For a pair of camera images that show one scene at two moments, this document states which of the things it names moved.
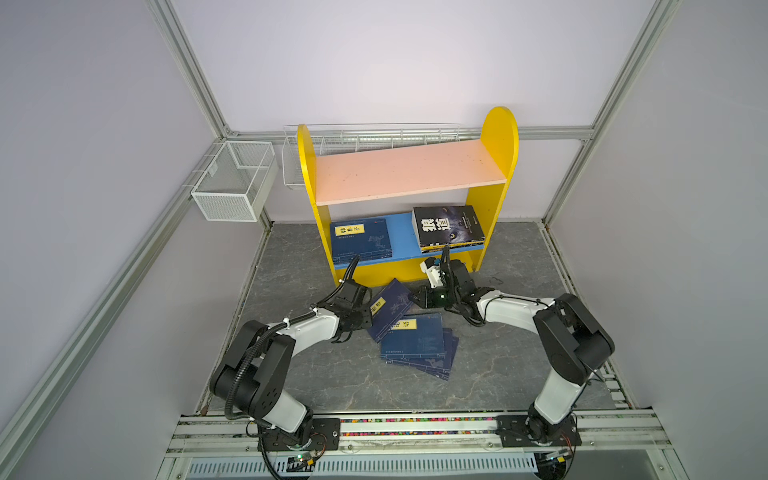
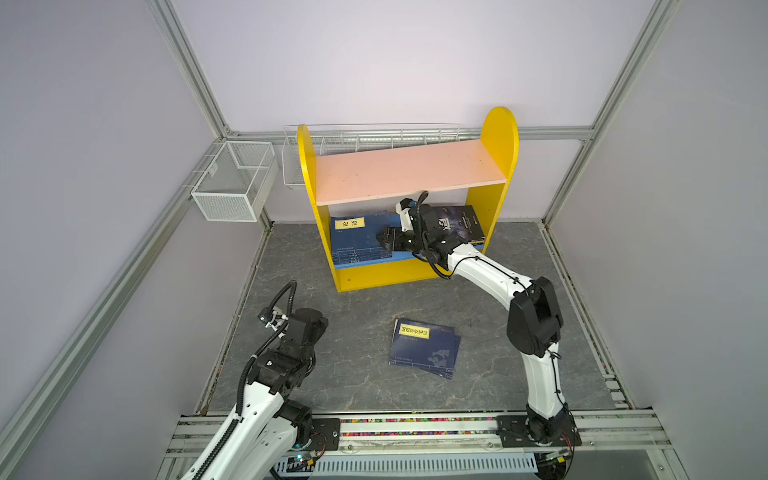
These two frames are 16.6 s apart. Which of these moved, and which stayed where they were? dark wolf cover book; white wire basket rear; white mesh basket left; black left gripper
Moved: black left gripper
Stayed: white wire basket rear; white mesh basket left; dark wolf cover book
